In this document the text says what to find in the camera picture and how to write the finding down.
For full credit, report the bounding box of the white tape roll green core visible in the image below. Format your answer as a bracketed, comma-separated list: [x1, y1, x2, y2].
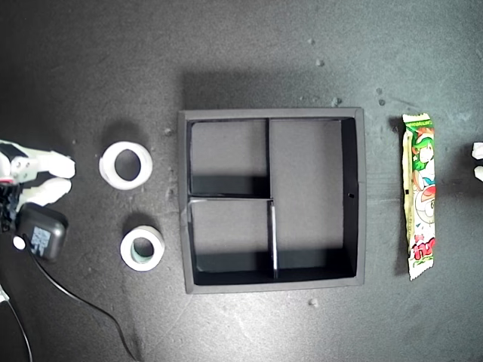
[119, 225, 166, 272]

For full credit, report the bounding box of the green cartoon snack bar wrapper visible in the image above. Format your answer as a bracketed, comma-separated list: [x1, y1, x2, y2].
[401, 112, 438, 282]

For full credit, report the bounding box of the thin grey wire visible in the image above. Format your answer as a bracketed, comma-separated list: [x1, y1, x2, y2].
[0, 288, 34, 362]

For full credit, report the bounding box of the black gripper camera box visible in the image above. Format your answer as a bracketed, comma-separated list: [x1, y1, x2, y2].
[14, 203, 69, 263]

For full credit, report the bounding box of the black camera cable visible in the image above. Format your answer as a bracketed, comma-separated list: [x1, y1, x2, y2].
[22, 235, 139, 362]

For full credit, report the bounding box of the large white tape roll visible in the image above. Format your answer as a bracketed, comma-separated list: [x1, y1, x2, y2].
[98, 140, 154, 191]

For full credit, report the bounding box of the black compartment tray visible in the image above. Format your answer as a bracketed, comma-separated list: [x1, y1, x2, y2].
[177, 107, 367, 295]

